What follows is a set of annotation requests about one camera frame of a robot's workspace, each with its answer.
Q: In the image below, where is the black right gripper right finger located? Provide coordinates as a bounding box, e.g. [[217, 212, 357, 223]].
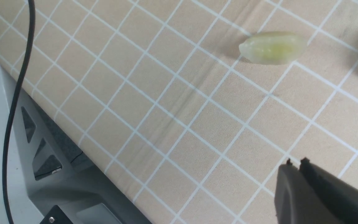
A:
[[300, 157, 358, 224]]

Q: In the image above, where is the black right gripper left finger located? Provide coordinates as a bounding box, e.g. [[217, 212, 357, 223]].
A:
[[274, 159, 342, 224]]

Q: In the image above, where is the green dumpling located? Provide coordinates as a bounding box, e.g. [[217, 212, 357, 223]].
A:
[[239, 31, 308, 65]]

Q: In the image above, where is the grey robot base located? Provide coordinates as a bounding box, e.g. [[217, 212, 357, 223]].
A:
[[0, 65, 150, 224]]

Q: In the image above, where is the checked beige tablecloth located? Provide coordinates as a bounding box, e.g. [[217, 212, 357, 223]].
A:
[[0, 0, 358, 224]]

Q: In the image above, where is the black cable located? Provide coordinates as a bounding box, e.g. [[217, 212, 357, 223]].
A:
[[2, 0, 36, 224]]

